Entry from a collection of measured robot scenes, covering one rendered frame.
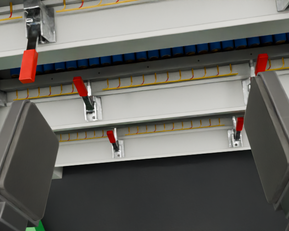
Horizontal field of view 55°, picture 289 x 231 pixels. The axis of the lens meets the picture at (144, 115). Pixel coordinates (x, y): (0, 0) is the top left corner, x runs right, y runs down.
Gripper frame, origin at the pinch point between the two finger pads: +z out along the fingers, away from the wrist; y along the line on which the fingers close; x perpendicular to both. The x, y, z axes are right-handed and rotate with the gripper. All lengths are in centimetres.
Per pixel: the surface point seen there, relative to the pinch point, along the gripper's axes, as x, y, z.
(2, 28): -6.8, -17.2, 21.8
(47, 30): -6.7, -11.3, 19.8
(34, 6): -4.4, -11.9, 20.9
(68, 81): -21.3, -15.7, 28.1
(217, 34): -10.4, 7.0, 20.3
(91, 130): -40, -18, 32
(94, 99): -23.2, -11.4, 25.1
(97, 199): -57, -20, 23
